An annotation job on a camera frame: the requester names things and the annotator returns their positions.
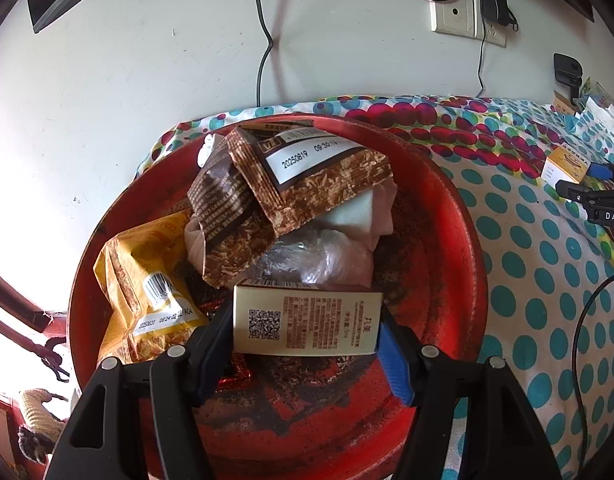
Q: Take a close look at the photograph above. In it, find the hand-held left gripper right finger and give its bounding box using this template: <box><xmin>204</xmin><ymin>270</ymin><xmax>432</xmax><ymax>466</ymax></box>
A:
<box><xmin>377</xmin><ymin>305</ymin><xmax>555</xmax><ymax>480</ymax></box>

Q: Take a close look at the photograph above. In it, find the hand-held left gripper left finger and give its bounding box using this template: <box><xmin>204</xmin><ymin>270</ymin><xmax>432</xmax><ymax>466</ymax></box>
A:
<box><xmin>44</xmin><ymin>300</ymin><xmax>235</xmax><ymax>480</ymax></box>

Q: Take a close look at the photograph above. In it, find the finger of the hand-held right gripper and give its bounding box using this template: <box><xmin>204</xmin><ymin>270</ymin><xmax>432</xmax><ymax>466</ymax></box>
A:
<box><xmin>586</xmin><ymin>160</ymin><xmax>614</xmax><ymax>186</ymax></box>
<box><xmin>556</xmin><ymin>180</ymin><xmax>614</xmax><ymax>208</ymax></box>

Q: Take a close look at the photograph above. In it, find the yellow cardboard box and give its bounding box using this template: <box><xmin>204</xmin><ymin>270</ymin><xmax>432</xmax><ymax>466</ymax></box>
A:
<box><xmin>541</xmin><ymin>147</ymin><xmax>595</xmax><ymax>187</ymax></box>
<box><xmin>232</xmin><ymin>285</ymin><xmax>385</xmax><ymax>357</ymax></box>

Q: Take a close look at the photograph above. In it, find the red candy packet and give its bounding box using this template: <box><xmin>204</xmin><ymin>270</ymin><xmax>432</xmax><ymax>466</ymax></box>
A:
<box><xmin>214</xmin><ymin>360</ymin><xmax>255</xmax><ymax>391</ymax></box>

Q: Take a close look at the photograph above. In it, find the red round tray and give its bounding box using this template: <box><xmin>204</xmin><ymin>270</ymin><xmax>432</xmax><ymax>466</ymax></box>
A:
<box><xmin>67</xmin><ymin>114</ymin><xmax>489</xmax><ymax>480</ymax></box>

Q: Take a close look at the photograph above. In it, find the yellow snack bag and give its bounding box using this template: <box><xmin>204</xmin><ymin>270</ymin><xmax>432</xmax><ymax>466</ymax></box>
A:
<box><xmin>94</xmin><ymin>210</ymin><xmax>210</xmax><ymax>366</ymax></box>

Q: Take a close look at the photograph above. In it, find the clear plastic bag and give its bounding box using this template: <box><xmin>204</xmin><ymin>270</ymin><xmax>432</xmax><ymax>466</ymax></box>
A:
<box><xmin>247</xmin><ymin>227</ymin><xmax>375</xmax><ymax>291</ymax></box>

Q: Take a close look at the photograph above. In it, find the brown snack bag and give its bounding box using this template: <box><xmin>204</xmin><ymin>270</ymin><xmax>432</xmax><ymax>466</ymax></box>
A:
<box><xmin>227</xmin><ymin>127</ymin><xmax>392</xmax><ymax>238</ymax></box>
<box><xmin>187</xmin><ymin>152</ymin><xmax>278</xmax><ymax>290</ymax></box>

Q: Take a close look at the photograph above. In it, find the small white sock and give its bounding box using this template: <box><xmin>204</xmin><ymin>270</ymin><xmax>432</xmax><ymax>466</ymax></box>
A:
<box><xmin>196</xmin><ymin>132</ymin><xmax>229</xmax><ymax>167</ymax></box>

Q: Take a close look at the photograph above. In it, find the small brown cardboard box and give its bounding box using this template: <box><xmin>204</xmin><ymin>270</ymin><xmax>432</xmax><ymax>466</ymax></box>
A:
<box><xmin>552</xmin><ymin>89</ymin><xmax>578</xmax><ymax>116</ymax></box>

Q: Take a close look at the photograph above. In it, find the printed plastic bag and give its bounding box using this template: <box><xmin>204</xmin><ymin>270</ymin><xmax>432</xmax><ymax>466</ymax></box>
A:
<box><xmin>579</xmin><ymin>77</ymin><xmax>614</xmax><ymax>111</ymax></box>

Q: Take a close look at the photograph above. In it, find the polka dot blanket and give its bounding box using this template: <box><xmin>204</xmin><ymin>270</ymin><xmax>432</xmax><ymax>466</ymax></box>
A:
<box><xmin>134</xmin><ymin>92</ymin><xmax>614</xmax><ymax>480</ymax></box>

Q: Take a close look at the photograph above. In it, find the black power adapter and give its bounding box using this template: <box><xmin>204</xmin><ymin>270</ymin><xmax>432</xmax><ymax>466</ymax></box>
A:
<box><xmin>479</xmin><ymin>0</ymin><xmax>510</xmax><ymax>26</ymax></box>

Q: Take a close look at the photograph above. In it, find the black clip mount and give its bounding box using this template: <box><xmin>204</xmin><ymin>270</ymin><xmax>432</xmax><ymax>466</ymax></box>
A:
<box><xmin>553</xmin><ymin>52</ymin><xmax>585</xmax><ymax>111</ymax></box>

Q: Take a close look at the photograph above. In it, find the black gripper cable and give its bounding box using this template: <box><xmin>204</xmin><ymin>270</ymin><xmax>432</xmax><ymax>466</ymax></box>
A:
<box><xmin>571</xmin><ymin>270</ymin><xmax>614</xmax><ymax>480</ymax></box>

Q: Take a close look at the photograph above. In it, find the thin black adapter cable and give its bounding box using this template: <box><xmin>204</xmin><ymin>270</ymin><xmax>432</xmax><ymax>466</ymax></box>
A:
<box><xmin>477</xmin><ymin>25</ymin><xmax>488</xmax><ymax>98</ymax></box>

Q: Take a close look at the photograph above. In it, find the white wall power socket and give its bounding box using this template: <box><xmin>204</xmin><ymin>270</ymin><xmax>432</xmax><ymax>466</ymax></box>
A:
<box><xmin>474</xmin><ymin>0</ymin><xmax>508</xmax><ymax>46</ymax></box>

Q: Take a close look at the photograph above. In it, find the coiled beige rope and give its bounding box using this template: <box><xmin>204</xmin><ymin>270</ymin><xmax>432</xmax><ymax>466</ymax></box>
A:
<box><xmin>17</xmin><ymin>387</ymin><xmax>70</xmax><ymax>466</ymax></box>

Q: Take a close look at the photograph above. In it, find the red wooden frame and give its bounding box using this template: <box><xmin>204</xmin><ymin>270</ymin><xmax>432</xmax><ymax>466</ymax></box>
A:
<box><xmin>0</xmin><ymin>265</ymin><xmax>70</xmax><ymax>338</ymax></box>

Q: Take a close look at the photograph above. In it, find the white wall outlet plate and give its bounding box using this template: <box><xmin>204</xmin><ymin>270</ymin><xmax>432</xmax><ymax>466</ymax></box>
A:
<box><xmin>428</xmin><ymin>0</ymin><xmax>480</xmax><ymax>38</ymax></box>

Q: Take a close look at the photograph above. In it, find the long black wall cable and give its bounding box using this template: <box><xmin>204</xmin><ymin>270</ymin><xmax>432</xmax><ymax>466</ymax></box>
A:
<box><xmin>249</xmin><ymin>0</ymin><xmax>276</xmax><ymax>108</ymax></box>

